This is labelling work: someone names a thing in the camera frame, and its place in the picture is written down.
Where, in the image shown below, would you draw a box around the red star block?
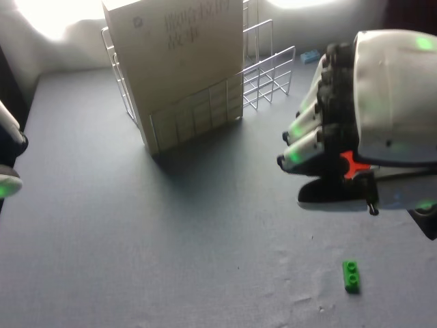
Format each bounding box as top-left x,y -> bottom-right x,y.
339,150 -> 371,180

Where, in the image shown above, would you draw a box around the white backdrop sheet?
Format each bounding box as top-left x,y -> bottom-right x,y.
0,0 -> 437,74

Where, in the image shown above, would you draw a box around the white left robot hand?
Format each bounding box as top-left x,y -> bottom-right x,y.
0,100 -> 30,201

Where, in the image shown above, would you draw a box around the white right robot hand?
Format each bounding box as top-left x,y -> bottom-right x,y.
276,29 -> 437,242

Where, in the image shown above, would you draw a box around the blue toy brick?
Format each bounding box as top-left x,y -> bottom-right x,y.
300,49 -> 322,65

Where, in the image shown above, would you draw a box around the green toy brick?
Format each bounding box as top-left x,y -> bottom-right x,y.
343,260 -> 363,295

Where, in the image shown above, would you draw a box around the beige book with black characters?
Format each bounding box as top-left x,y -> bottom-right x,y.
101,0 -> 245,156

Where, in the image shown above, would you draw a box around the grey table cloth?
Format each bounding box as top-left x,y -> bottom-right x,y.
0,44 -> 437,328

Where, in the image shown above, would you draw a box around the silver wire rack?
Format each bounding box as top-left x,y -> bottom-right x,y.
100,0 -> 296,154

